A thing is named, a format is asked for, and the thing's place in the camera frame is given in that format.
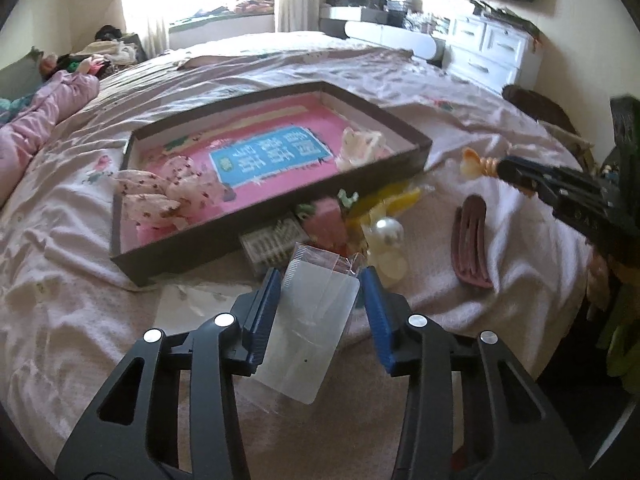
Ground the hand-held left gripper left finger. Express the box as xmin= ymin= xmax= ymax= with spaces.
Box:
xmin=55 ymin=267 xmax=282 ymax=480

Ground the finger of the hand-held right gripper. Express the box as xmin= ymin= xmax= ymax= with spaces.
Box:
xmin=499 ymin=155 xmax=617 ymax=234

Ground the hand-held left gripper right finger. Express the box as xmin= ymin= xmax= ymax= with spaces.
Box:
xmin=359 ymin=266 xmax=586 ymax=480

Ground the clear plastic card packet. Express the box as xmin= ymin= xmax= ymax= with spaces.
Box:
xmin=249 ymin=241 xmax=362 ymax=406

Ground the clear plastic earring box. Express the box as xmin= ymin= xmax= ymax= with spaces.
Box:
xmin=239 ymin=215 xmax=309 ymax=277

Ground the orange spiral hair tie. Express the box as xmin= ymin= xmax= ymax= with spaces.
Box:
xmin=459 ymin=146 xmax=503 ymax=181

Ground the yellow headband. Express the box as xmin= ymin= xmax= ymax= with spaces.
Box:
xmin=345 ymin=180 xmax=437 ymax=223

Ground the dark cardboard tray pink bottom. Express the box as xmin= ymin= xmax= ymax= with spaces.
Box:
xmin=110 ymin=80 xmax=433 ymax=288

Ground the person's right hand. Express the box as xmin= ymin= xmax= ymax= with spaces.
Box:
xmin=586 ymin=252 xmax=621 ymax=313

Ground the brown furry chair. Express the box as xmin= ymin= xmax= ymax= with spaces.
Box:
xmin=501 ymin=84 xmax=593 ymax=161

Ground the pearl hair clip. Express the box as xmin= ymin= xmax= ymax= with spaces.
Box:
xmin=360 ymin=216 xmax=409 ymax=282

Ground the dark pink hair claw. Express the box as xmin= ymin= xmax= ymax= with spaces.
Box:
xmin=450 ymin=194 xmax=496 ymax=291

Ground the white drawer dresser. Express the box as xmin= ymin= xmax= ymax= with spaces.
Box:
xmin=444 ymin=12 xmax=543 ymax=97

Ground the white desk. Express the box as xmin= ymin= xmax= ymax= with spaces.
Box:
xmin=319 ymin=4 xmax=446 ymax=63

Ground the pink quilt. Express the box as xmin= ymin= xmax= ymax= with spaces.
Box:
xmin=0 ymin=70 xmax=101 ymax=208

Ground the pile of clothes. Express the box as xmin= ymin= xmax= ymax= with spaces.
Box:
xmin=40 ymin=25 xmax=146 ymax=81

